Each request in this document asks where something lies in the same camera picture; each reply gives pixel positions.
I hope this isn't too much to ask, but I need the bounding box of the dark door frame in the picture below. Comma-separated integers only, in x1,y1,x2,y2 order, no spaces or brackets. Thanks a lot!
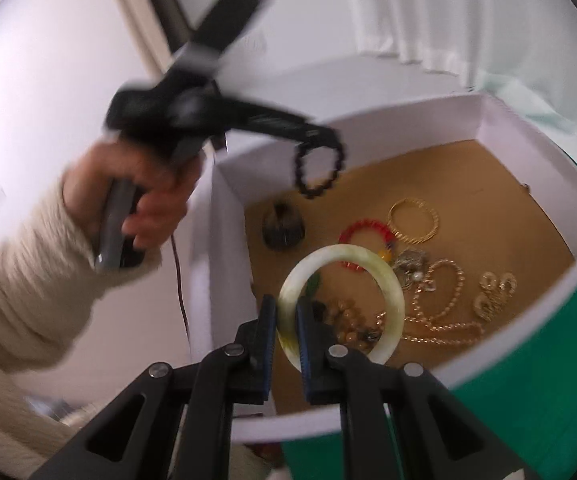
106,0,194,76

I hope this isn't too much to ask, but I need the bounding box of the thin dark cable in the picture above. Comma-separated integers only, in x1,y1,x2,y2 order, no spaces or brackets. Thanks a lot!
170,232,192,348

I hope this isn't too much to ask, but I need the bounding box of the white cardboard box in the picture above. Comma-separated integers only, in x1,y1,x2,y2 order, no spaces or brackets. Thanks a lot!
188,50,577,443

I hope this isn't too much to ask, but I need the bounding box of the person's left hand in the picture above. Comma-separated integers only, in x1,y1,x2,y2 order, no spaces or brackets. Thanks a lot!
63,137,204,251

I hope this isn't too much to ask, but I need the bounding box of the black beaded bracelet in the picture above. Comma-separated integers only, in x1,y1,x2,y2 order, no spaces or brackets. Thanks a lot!
292,135,349,200

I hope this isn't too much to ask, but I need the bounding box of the gold chain necklace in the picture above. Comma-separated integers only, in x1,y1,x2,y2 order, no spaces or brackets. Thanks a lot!
375,257,486,348

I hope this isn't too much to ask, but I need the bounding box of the pale jade bangle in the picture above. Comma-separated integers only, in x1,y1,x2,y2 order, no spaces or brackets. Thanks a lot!
276,244,406,373

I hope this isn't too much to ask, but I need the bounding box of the green tablecloth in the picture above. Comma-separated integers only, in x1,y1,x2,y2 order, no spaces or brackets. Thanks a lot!
281,75,577,480

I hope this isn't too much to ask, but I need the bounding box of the red beaded bracelet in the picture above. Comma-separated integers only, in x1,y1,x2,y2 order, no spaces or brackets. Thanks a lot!
338,217,394,273

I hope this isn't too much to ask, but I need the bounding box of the brown beaded bracelet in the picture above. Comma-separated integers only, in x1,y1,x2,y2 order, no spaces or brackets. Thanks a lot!
318,297,384,348

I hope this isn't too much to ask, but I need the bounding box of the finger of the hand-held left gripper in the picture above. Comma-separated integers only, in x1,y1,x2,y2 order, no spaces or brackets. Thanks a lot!
223,97,344,153

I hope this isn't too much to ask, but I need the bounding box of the white curtain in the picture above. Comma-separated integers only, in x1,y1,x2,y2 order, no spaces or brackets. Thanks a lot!
353,0,544,91

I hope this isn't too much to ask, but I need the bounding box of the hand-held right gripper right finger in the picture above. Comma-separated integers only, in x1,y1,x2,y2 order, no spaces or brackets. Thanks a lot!
295,296,541,480

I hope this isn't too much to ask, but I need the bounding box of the person's left forearm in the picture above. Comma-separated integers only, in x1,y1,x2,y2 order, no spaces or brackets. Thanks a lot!
0,180,164,376

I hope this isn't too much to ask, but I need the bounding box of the gold bangle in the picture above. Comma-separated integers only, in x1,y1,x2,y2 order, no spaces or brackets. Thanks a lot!
387,197,440,246

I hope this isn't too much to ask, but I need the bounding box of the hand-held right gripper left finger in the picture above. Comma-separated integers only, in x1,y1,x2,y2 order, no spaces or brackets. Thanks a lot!
28,294,276,480

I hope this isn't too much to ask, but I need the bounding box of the silver pendant necklace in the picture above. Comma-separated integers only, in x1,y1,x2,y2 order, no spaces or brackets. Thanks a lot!
393,247,431,286

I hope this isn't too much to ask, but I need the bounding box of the dark round object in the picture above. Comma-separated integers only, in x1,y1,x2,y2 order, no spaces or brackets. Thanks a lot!
262,200,306,251

